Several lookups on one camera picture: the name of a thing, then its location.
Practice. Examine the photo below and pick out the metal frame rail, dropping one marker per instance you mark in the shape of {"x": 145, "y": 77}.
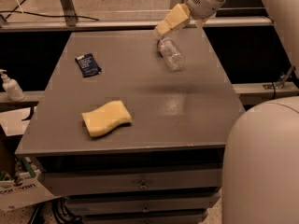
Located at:
{"x": 81, "y": 15}

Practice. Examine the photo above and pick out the grey drawer cabinet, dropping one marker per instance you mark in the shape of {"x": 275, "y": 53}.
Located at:
{"x": 162, "y": 168}

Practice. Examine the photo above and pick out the clear plastic water bottle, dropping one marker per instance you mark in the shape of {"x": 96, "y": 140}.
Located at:
{"x": 171, "y": 54}

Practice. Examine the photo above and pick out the white pump dispenser bottle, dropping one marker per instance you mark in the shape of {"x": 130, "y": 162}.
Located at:
{"x": 11, "y": 87}

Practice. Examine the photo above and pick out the white cardboard box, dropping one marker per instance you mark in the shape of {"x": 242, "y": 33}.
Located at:
{"x": 28, "y": 192}

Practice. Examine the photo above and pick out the yellow sponge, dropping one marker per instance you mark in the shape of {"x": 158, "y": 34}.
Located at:
{"x": 106, "y": 118}

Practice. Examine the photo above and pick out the white paper sheet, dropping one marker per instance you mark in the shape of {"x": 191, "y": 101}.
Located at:
{"x": 15, "y": 122}

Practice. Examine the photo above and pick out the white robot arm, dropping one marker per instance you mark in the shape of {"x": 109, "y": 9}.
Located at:
{"x": 260, "y": 176}

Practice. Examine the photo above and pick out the dark blue snack packet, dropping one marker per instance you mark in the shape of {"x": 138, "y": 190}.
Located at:
{"x": 88, "y": 65}

